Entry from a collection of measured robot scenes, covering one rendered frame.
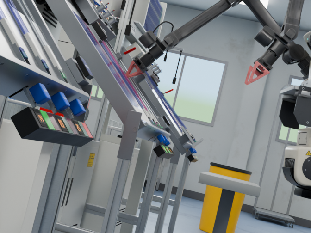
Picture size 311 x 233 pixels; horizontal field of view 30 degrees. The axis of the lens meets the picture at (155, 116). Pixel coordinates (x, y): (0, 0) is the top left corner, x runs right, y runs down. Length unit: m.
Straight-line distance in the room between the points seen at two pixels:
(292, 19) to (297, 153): 0.55
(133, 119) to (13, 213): 0.55
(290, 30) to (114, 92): 0.75
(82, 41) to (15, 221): 0.69
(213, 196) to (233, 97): 4.23
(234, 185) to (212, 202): 3.26
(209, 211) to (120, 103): 3.57
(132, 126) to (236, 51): 7.74
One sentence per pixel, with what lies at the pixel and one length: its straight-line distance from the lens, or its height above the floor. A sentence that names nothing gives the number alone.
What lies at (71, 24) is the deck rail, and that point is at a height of 1.02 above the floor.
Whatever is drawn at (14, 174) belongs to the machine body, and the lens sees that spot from 2.16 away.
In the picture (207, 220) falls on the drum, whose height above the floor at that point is 0.11.
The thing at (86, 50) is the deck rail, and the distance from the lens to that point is 2.12.
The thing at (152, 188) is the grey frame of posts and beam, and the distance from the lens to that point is 2.74.
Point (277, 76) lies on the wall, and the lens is 9.63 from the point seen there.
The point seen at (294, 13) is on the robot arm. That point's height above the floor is 1.30.
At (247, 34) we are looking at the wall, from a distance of 9.74.
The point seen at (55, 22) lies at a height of 1.12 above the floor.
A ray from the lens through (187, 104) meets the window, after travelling 9.57.
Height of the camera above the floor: 0.65
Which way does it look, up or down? 3 degrees up
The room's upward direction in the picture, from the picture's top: 13 degrees clockwise
